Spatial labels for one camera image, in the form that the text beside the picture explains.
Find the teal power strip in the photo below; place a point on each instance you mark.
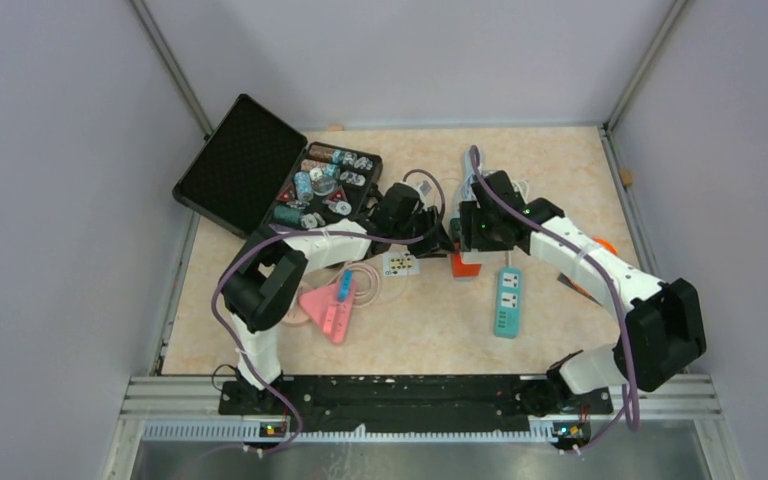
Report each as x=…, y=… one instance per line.
x=508, y=302

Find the orange ring toy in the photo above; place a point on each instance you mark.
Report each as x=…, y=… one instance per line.
x=584, y=277

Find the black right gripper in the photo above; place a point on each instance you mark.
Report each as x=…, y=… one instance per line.
x=470, y=239

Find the black poker chip case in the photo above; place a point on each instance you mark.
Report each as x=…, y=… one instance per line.
x=256, y=169

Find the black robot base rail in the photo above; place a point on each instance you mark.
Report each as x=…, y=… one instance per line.
x=409, y=403

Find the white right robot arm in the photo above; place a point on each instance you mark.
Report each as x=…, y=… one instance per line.
x=660, y=322

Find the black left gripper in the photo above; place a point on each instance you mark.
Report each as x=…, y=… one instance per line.
x=440, y=243

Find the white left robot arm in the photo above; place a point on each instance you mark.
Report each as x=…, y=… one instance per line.
x=260, y=285

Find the pink triangular power strip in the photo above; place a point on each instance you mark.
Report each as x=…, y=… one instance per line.
x=331, y=316

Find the red cube socket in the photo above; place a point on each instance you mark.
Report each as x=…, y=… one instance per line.
x=462, y=271

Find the blue small block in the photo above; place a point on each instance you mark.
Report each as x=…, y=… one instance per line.
x=344, y=286

